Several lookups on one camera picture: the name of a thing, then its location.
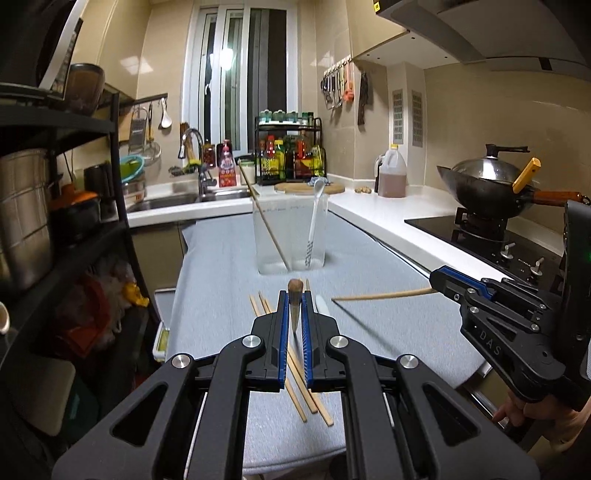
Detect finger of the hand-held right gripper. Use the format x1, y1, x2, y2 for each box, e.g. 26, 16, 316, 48
436, 267, 563, 308
429, 274, 560, 334

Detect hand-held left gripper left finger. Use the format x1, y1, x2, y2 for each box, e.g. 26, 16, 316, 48
52, 291, 293, 480

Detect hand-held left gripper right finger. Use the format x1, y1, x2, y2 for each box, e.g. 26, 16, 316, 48
300, 291, 541, 480

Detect clear plastic utensil container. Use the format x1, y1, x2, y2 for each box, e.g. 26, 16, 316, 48
253, 191, 329, 276

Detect person's right hand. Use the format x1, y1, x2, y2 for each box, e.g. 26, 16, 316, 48
492, 391, 591, 455

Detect black gas stove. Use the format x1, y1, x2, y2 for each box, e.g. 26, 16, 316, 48
405, 208, 566, 284

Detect grey-blue table cloth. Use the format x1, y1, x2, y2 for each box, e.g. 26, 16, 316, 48
164, 213, 485, 476

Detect steel wok lid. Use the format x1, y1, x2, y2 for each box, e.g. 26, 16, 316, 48
450, 144, 532, 183

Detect white plastic box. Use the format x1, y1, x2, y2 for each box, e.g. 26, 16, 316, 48
154, 287, 177, 363

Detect cooking oil jug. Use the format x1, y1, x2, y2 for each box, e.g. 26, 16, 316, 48
374, 144, 408, 198

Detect round wooden cutting board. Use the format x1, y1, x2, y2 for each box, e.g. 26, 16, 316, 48
274, 181, 346, 195

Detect colourful plastic bags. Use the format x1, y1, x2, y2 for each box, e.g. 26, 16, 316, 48
60, 258, 151, 358

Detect chrome faucet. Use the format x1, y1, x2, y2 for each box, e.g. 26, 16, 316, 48
178, 128, 218, 197

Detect steel sink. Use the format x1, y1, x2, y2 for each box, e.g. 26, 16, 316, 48
127, 187, 252, 213

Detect red label bottle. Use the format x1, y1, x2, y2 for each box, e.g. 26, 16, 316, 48
218, 138, 235, 188

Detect row of condiment bottles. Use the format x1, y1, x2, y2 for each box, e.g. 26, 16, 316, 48
257, 131, 324, 181

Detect black spice rack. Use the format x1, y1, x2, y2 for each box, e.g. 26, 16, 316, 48
255, 115, 327, 185

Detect steel basin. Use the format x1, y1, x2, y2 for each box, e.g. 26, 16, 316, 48
121, 179, 147, 204

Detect green plastic basin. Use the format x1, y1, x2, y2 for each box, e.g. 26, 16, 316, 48
120, 155, 145, 183

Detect row of green-lid spice jars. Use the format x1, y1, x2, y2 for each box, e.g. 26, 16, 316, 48
259, 110, 315, 124

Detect hanging metal kitchen tools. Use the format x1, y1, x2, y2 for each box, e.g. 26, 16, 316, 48
321, 65, 346, 110

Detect beige board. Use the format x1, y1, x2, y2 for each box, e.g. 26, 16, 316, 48
11, 355, 77, 437

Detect black pot with orange lid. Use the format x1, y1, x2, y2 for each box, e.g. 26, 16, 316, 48
50, 184, 101, 232

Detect range hood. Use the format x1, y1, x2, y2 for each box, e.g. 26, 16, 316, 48
376, 0, 591, 72

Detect metal grater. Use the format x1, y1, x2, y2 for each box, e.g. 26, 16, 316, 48
128, 107, 144, 155

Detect large steel pot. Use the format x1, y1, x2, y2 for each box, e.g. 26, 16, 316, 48
0, 148, 54, 291

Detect white-framed window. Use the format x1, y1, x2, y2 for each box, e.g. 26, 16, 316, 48
182, 4, 308, 153

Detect black shelving rack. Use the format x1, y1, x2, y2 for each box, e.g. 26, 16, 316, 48
0, 80, 169, 480

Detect brown jar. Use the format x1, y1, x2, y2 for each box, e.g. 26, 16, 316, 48
65, 63, 106, 115

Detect black wok with wooden handle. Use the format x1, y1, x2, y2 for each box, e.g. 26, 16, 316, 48
436, 164, 591, 220

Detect yellow-handled spatula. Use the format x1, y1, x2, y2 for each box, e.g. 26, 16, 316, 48
512, 158, 542, 193

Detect wall vent grille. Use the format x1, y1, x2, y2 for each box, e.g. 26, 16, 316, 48
412, 91, 424, 148
392, 89, 404, 145

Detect hanging wire strainer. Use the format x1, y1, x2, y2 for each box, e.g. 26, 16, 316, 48
141, 104, 162, 162

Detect beige wall cabinet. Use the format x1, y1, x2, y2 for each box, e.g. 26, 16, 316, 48
346, 0, 411, 61

